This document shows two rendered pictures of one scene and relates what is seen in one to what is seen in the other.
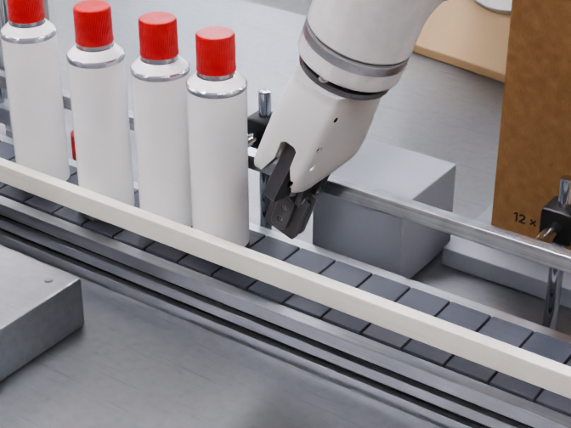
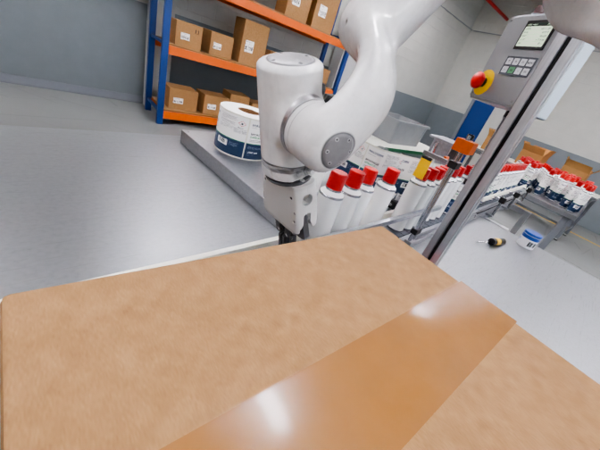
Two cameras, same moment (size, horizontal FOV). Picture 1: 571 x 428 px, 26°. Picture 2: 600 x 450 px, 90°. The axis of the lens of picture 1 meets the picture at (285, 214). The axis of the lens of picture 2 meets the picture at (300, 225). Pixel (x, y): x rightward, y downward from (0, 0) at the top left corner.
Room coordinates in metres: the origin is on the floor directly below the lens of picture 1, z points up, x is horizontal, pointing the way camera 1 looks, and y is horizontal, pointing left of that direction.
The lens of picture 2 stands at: (0.96, -0.51, 1.25)
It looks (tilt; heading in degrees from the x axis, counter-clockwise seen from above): 28 degrees down; 93
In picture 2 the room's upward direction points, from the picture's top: 20 degrees clockwise
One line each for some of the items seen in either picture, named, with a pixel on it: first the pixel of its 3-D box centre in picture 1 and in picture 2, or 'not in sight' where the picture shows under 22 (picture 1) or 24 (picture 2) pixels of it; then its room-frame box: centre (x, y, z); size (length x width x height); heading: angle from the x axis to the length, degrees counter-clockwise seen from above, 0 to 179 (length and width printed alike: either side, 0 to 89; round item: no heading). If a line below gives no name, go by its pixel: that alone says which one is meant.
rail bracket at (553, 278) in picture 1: (547, 277); not in sight; (0.86, -0.22, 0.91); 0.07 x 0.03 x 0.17; 145
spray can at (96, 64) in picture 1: (100, 111); (354, 208); (1.03, 0.17, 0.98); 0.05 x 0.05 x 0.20
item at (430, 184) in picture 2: not in sight; (418, 198); (1.23, 0.43, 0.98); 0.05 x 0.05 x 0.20
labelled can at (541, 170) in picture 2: not in sight; (549, 180); (2.67, 2.31, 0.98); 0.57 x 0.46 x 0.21; 145
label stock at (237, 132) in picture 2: not in sight; (245, 130); (0.60, 0.58, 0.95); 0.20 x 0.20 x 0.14
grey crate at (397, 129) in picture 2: not in sight; (395, 128); (1.37, 2.74, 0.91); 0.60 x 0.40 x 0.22; 52
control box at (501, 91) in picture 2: not in sight; (528, 66); (1.29, 0.38, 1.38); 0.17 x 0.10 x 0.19; 110
